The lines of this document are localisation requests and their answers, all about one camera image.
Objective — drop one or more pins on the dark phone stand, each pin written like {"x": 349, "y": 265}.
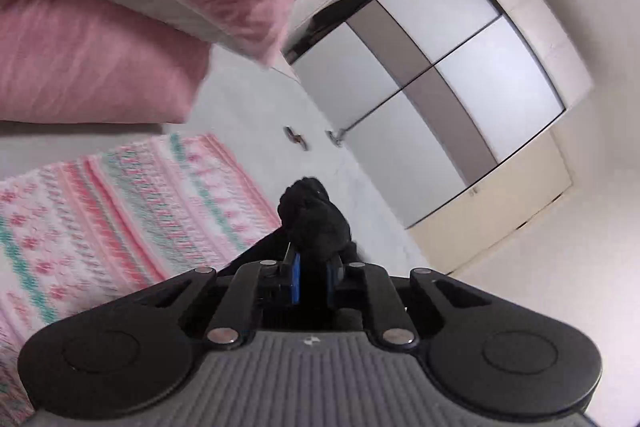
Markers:
{"x": 335, "y": 138}

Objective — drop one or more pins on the red green patterned blanket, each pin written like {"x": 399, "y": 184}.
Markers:
{"x": 110, "y": 217}

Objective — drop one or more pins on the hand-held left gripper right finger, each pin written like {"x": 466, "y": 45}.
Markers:
{"x": 332, "y": 282}

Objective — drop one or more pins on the white and grey wardrobe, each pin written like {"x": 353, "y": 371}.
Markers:
{"x": 450, "y": 72}

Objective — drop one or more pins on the small dark olive item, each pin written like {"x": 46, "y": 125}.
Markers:
{"x": 297, "y": 138}

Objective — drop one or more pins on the grey bed sheet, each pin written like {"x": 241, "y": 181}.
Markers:
{"x": 260, "y": 107}

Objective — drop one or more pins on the black pants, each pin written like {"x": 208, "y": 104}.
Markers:
{"x": 311, "y": 217}

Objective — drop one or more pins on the cream door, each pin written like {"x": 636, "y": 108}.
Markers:
{"x": 505, "y": 202}

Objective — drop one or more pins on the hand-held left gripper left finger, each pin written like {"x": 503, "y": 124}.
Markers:
{"x": 295, "y": 278}

